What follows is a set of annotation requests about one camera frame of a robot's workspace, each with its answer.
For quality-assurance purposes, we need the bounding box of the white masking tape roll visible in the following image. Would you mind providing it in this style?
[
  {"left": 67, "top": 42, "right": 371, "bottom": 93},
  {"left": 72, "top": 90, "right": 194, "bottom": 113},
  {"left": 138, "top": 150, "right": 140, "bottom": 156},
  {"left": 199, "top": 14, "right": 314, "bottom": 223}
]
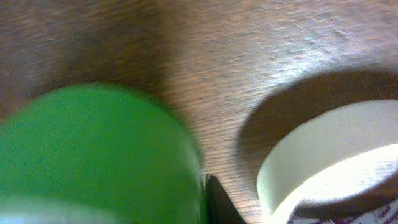
[{"left": 257, "top": 100, "right": 397, "bottom": 223}]

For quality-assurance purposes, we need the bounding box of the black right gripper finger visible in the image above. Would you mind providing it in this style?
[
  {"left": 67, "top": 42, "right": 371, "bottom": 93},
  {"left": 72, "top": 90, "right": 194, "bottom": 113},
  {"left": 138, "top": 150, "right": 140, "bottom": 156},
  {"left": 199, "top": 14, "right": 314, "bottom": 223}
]
[{"left": 205, "top": 174, "right": 246, "bottom": 224}]

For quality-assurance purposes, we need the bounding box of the green tape roll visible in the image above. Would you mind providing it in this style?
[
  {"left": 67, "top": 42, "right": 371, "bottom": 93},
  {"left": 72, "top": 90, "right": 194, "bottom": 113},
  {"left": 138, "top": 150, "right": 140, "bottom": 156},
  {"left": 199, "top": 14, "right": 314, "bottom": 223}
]
[{"left": 1, "top": 84, "right": 209, "bottom": 223}]

